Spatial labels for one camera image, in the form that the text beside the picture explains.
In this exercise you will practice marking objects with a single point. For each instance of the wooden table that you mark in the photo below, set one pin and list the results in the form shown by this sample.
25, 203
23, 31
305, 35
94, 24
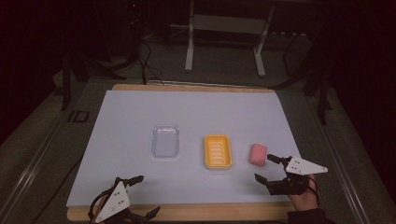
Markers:
193, 212

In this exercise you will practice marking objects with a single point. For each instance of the pink soap bar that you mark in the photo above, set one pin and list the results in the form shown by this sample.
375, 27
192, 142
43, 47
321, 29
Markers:
257, 154

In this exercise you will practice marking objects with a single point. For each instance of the light blue table mat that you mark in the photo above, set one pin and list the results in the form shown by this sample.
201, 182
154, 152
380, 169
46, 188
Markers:
130, 118

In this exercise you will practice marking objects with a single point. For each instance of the black tripod stand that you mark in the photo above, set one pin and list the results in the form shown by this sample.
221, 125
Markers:
317, 84

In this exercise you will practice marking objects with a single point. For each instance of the clear plastic container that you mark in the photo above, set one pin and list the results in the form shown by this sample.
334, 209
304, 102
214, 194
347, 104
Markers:
165, 141

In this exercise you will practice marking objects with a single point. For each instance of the person's dark right sleeve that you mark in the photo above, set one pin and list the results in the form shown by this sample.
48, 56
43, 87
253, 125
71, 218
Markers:
311, 217

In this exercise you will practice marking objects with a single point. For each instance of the person's left hand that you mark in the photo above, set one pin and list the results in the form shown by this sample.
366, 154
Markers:
97, 213

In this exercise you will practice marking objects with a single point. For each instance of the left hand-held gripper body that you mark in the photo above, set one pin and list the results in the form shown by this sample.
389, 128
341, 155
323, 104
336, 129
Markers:
113, 199

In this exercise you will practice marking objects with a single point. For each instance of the person's right hand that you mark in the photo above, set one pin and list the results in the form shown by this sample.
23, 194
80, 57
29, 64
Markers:
303, 199

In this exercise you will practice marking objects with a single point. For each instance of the yellow soap dish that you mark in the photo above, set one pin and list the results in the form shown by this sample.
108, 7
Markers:
218, 151

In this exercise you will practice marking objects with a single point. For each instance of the white metal stand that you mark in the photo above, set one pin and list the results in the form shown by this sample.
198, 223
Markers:
227, 24

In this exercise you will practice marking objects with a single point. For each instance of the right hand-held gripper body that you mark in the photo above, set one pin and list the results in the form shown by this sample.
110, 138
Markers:
299, 174

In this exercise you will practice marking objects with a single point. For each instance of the metal floor rail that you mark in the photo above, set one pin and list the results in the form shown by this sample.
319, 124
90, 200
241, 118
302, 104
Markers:
28, 177
342, 168

